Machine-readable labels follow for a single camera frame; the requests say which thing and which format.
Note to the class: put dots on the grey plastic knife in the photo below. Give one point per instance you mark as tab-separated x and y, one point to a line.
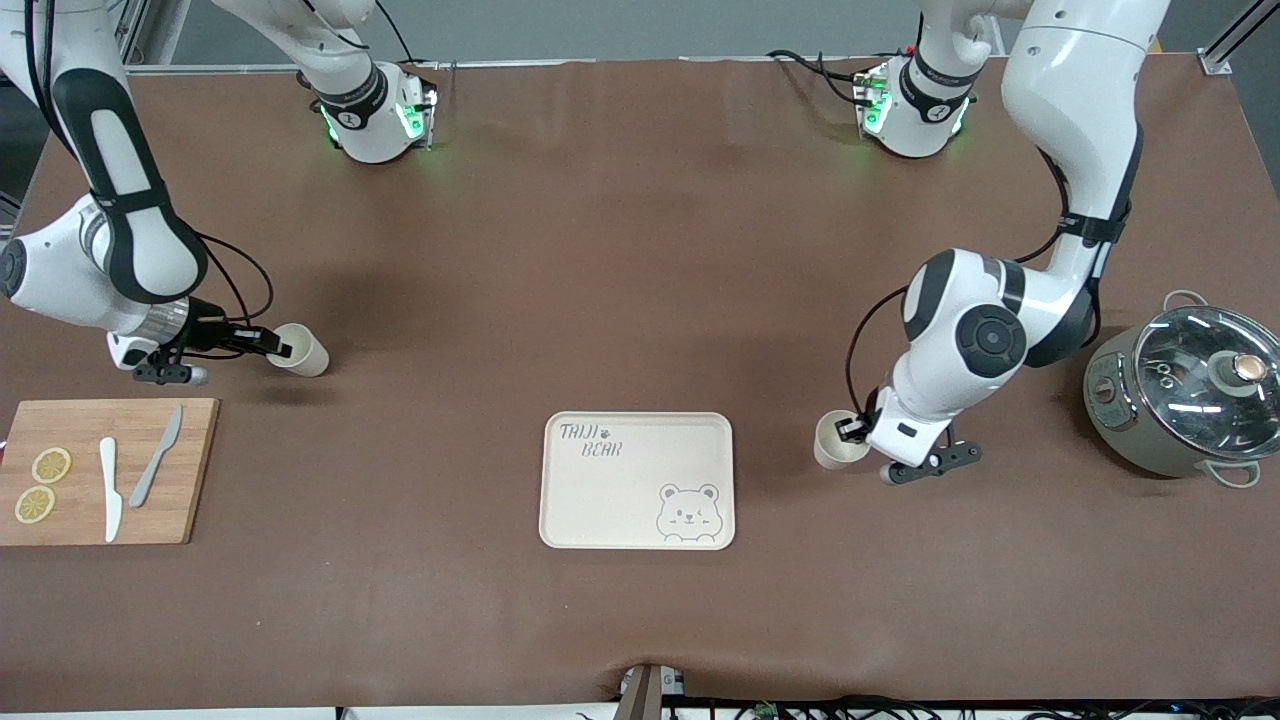
152	465

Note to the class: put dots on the yellow lemon slice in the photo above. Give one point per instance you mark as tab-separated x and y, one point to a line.
35	504
51	465

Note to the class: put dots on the white IKEA cup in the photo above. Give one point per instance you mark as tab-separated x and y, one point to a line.
830	455
308	355

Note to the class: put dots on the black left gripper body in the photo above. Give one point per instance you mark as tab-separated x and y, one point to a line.
866	415

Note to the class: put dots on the white plastic knife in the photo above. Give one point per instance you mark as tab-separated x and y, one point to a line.
110	490

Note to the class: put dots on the grey-green electric cooking pot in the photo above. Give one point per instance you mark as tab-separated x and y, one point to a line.
1110	415

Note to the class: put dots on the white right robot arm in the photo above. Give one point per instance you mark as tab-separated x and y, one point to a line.
120	150

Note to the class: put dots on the aluminium frame post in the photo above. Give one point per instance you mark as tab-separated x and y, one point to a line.
1225	45

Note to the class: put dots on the aluminium frame structure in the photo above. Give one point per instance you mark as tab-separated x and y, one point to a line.
160	30

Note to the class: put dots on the brown table cover mat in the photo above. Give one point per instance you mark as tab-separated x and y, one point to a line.
640	250

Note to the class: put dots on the cream bear print tray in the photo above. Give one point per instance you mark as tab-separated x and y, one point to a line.
620	500

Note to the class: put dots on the glass pot lid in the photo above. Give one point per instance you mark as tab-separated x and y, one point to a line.
1190	370

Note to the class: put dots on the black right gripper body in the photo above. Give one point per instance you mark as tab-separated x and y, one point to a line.
212	334

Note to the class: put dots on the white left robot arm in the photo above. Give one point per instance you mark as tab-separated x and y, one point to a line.
1070	100

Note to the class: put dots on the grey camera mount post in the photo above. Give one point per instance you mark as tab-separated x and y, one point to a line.
645	695

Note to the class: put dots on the bamboo cutting board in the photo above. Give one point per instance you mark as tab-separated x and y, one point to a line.
85	430

